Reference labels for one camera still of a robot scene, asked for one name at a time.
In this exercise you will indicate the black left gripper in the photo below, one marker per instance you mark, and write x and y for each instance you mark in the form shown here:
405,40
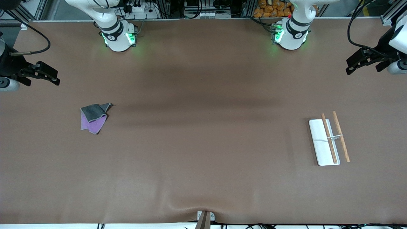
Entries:
382,52

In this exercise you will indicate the white rack with wooden bars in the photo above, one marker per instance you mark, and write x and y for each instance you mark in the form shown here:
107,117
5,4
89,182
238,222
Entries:
321,143

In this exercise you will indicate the pile of orange objects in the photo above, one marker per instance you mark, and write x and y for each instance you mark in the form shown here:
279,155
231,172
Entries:
273,8

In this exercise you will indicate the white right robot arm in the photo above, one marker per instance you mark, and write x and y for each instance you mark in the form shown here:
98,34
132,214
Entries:
117,38

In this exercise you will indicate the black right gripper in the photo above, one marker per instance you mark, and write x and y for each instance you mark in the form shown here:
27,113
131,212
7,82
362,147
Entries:
8,67

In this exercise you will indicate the white terminal strip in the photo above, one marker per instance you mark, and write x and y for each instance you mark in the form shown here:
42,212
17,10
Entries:
206,14

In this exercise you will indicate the grey and purple towel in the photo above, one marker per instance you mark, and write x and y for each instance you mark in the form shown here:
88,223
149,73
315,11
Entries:
93,119

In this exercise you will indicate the grey aluminium frame profile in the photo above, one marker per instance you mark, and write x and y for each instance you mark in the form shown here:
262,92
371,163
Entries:
389,17
41,9

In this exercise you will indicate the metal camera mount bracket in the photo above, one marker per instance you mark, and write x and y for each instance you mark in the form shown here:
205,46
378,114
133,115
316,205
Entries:
203,222

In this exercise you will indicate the white power strip with plugs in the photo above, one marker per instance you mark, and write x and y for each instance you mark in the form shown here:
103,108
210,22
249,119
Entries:
144,13

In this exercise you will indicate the brown table cover mat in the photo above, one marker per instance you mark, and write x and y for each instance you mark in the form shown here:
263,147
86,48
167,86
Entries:
203,165

